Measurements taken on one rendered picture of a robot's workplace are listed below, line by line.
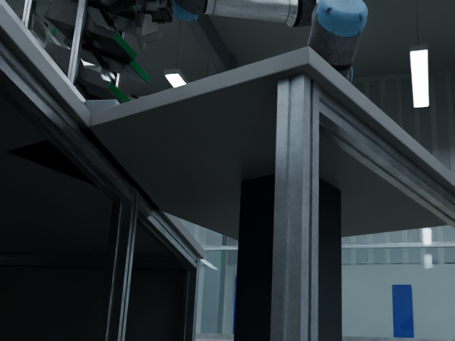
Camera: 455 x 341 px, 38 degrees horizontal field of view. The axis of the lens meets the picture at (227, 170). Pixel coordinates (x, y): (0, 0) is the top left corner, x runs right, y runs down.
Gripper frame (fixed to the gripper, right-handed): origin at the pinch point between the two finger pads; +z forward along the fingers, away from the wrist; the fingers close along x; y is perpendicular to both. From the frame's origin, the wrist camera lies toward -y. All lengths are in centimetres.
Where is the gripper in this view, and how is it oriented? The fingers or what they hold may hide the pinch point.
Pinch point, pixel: (139, 44)
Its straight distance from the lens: 175.4
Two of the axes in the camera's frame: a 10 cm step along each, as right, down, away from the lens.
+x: 1.6, 3.4, 9.3
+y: 9.9, -0.1, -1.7
